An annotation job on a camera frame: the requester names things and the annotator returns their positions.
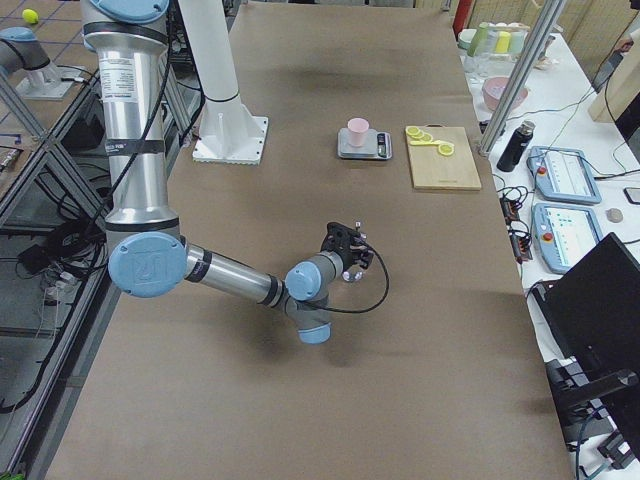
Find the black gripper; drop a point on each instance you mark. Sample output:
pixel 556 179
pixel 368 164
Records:
pixel 356 260

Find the pink plastic cup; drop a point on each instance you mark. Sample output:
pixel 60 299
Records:
pixel 357 131

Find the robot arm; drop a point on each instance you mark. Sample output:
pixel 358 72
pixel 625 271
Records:
pixel 148 256
pixel 208 37

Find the silver digital kitchen scale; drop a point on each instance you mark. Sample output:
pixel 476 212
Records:
pixel 377 146

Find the green plastic cup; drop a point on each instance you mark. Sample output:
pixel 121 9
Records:
pixel 478 39

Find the yellow cup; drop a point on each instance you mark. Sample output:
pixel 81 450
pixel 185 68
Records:
pixel 502 43

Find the wooden cutting board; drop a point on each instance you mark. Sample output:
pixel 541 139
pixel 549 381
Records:
pixel 432 171

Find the lower lemon slice of stack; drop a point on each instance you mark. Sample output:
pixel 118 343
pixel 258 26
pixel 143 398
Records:
pixel 412 131

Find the yellow plastic knife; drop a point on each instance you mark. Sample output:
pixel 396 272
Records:
pixel 431 143

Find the lemon slice near knife tip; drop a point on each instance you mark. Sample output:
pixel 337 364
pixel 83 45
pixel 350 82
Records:
pixel 446 149

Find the black thermos bottle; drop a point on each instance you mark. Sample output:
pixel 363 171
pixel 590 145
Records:
pixel 516 146

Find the near blue teach pendant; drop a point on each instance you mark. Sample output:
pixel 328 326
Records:
pixel 564 234

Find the blue teach pendant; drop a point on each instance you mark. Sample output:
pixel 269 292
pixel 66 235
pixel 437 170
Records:
pixel 564 234
pixel 563 175

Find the pink bowl with ice cubes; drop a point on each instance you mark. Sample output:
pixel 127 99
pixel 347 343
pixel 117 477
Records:
pixel 493 89

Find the far blue teach pendant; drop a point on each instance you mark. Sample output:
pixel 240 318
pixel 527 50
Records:
pixel 563 175

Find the black monitor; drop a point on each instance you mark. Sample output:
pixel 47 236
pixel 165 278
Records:
pixel 594 309

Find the smartphone on desk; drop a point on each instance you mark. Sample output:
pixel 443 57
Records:
pixel 632 195

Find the yellow ball on floor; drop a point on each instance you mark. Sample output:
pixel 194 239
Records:
pixel 30 16

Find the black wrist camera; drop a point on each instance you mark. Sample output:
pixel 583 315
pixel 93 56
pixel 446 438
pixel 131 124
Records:
pixel 339 238

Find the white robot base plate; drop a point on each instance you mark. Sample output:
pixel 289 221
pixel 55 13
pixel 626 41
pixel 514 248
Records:
pixel 233 141

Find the aluminium frame post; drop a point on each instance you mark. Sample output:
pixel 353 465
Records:
pixel 547 18

